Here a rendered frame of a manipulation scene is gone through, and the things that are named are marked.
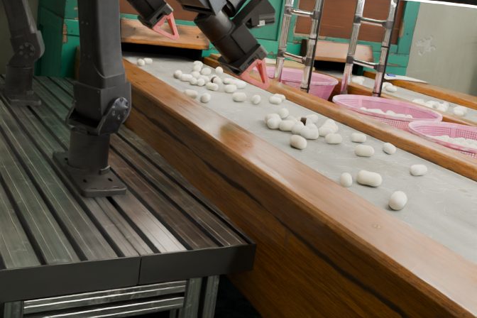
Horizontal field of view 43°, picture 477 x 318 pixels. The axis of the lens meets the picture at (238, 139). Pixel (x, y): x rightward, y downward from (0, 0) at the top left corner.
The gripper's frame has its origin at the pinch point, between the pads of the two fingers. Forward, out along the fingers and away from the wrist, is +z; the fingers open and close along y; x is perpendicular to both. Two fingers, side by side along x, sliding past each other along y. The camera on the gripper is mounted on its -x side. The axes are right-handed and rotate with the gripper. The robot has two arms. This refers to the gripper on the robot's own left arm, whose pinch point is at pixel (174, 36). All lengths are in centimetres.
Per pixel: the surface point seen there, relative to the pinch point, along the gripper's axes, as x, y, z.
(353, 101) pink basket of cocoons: -20.8, -20.0, 40.4
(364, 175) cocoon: 7, -80, 8
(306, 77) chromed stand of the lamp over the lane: -16.3, -14.5, 28.3
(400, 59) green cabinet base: -69, 41, 88
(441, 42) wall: -151, 146, 178
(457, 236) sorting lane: 7, -98, 10
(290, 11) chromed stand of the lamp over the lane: -28.5, -1.2, 17.8
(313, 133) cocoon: 2, -55, 13
